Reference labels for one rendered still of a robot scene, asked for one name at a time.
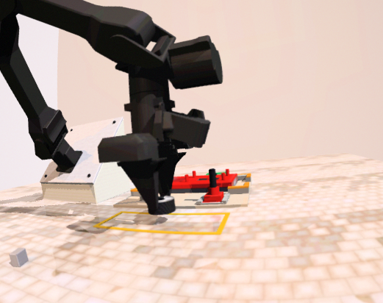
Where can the black wheel with grey hub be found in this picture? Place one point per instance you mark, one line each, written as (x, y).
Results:
(166, 205)

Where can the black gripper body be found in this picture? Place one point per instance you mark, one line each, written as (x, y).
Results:
(140, 145)

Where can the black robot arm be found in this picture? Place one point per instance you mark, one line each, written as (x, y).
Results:
(120, 34)

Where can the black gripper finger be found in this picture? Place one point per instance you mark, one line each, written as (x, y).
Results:
(145, 177)
(166, 172)

